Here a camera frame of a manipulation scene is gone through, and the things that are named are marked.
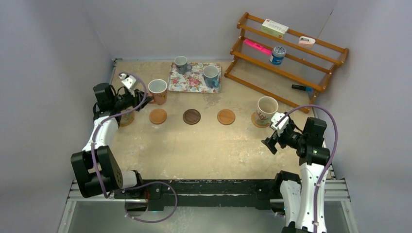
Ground beige mug with pattern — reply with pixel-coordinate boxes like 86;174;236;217
120;107;135;127

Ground light wooden coaster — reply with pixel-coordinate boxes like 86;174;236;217
149;108;168;124

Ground pink mug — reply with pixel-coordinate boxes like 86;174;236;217
148;79;168;105

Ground tall beige mug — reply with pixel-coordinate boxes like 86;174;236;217
255;96;279;125

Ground orange coaster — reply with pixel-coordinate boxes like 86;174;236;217
217;109;236;125

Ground dark wooden coaster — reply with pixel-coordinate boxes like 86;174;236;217
183;109;201;125

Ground blue mug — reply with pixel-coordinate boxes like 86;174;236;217
203;65;220;88

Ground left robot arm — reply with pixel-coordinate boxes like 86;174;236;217
70;83;153;199

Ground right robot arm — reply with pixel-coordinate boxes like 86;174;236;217
262;113;330;233

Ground black blue marker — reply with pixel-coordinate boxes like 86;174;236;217
291;84;313;92

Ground small grey mug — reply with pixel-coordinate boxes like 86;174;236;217
174;56;192;75

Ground floral tray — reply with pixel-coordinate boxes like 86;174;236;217
167;62;222;93

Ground wooden rack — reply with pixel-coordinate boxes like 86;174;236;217
223;12;349;114

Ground blue white jar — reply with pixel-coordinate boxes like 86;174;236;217
269;46;286;65

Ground pink white tape dispenser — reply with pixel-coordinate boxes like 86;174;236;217
298;36;316;49

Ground pink highlighter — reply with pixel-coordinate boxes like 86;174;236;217
243;39;272;55

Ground white green box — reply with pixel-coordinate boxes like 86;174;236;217
260;19;289;39

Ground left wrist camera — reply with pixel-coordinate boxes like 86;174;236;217
119;73;138;92

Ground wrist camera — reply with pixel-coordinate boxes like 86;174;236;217
270;112;290;133
119;73;138;92

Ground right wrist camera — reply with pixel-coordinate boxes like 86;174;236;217
270;112;290;133

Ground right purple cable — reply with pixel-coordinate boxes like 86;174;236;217
275;104;339;233

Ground black aluminium base frame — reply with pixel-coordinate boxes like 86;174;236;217
58;178;358;233

